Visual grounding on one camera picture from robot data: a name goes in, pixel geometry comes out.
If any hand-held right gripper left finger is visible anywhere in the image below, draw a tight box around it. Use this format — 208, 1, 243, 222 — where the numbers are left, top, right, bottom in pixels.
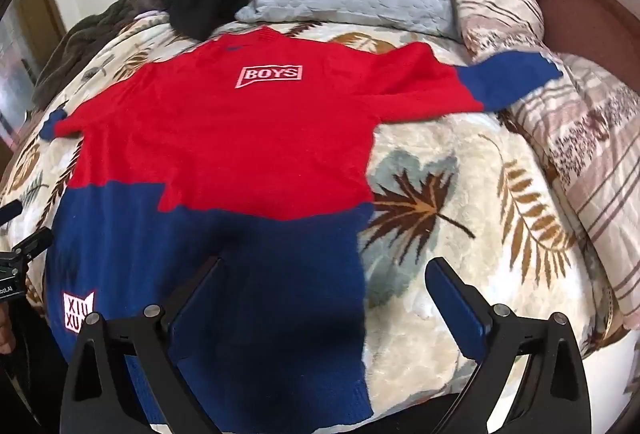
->
60, 256, 240, 434

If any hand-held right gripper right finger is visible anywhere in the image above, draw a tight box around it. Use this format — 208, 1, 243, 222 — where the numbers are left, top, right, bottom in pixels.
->
424, 258, 601, 434

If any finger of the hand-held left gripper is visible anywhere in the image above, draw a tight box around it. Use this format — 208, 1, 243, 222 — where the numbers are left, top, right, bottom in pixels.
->
0, 228, 54, 266
0, 200, 24, 225

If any red and blue sweater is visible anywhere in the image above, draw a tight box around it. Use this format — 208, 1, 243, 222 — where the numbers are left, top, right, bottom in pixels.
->
39, 26, 563, 434

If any person's left hand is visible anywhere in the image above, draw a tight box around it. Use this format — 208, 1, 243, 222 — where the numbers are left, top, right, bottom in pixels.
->
0, 306, 14, 356

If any leaf print blanket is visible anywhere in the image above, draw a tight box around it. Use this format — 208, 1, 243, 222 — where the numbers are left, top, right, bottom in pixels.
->
0, 11, 632, 434

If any dark brown fleece blanket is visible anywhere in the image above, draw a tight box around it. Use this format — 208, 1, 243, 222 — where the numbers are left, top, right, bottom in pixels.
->
32, 0, 170, 111

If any wooden door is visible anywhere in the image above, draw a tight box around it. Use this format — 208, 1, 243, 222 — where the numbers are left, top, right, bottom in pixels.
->
0, 0, 68, 150

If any beige striped quilt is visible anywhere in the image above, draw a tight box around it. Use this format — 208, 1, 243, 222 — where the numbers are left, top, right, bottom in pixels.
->
450, 0, 640, 357

